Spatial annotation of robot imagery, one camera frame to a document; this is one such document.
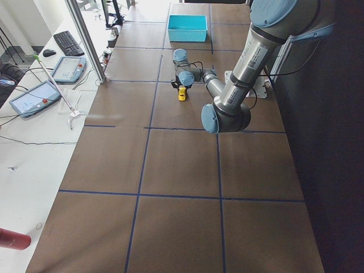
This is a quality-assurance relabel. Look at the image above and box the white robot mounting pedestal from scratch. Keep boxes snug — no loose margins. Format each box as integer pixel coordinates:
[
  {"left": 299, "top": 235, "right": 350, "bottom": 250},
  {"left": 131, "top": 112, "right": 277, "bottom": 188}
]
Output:
[{"left": 224, "top": 70, "right": 270, "bottom": 99}]

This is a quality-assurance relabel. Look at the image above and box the aluminium frame post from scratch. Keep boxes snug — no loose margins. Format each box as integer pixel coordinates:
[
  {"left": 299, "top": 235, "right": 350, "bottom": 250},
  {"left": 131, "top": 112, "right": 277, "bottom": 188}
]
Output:
[{"left": 65, "top": 0, "right": 106, "bottom": 84}]

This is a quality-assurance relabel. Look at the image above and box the black computer mouse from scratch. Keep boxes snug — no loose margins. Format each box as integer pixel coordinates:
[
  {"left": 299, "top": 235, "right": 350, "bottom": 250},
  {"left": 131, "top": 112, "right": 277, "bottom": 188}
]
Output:
[{"left": 43, "top": 49, "right": 56, "bottom": 57}]

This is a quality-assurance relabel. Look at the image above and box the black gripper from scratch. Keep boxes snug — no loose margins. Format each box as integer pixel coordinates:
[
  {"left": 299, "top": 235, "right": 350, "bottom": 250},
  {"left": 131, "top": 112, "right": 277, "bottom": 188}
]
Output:
[{"left": 171, "top": 80, "right": 192, "bottom": 90}]

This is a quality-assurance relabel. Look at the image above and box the turquoise plastic bin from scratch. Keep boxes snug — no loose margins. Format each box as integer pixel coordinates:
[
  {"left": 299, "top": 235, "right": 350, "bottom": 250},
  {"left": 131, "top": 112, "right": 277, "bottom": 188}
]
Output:
[{"left": 168, "top": 15, "right": 208, "bottom": 42}]

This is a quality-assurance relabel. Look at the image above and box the yellow beetle toy car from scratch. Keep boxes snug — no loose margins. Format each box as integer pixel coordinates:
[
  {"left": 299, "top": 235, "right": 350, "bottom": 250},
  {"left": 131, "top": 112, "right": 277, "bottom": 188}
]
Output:
[{"left": 178, "top": 86, "right": 187, "bottom": 101}]

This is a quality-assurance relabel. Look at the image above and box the upper teach pendant tablet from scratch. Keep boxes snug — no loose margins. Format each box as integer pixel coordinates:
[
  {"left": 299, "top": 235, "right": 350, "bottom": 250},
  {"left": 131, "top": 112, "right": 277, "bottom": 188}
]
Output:
[{"left": 51, "top": 56, "right": 86, "bottom": 84}]

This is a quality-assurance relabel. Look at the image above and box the lower teach pendant tablet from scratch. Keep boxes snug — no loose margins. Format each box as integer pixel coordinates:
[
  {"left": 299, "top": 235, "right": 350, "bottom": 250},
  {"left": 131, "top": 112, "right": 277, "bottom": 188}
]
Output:
[{"left": 9, "top": 81, "right": 61, "bottom": 118}]

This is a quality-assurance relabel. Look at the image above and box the white grabber stick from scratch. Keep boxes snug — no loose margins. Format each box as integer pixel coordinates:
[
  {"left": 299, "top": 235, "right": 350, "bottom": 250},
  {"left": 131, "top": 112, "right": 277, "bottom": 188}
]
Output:
[{"left": 33, "top": 54, "right": 87, "bottom": 131}]

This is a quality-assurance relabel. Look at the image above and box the black keyboard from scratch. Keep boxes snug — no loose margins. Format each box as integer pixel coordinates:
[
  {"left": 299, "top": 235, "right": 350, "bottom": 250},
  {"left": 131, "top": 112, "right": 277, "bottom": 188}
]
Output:
[{"left": 53, "top": 31, "right": 85, "bottom": 56}]

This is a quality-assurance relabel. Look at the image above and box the red cylinder bottle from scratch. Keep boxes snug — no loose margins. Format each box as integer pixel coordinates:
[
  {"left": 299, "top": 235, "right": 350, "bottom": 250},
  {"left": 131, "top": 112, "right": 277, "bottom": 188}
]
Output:
[{"left": 1, "top": 228, "right": 31, "bottom": 250}]

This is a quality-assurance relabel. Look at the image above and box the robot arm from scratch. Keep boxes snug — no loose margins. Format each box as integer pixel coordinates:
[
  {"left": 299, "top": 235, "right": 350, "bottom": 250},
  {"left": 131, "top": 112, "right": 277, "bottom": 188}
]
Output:
[{"left": 171, "top": 1, "right": 336, "bottom": 134}]

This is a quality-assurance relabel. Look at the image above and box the small metal cup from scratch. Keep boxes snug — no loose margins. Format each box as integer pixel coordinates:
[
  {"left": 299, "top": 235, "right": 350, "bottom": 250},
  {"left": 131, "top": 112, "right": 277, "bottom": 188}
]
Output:
[{"left": 111, "top": 27, "right": 119, "bottom": 36}]

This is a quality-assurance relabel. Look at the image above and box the teach pendant tablet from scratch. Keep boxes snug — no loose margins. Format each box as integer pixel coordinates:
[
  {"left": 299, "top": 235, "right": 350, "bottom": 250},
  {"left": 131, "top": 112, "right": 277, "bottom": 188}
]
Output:
[
  {"left": 51, "top": 56, "right": 86, "bottom": 84},
  {"left": 9, "top": 81, "right": 61, "bottom": 118}
]

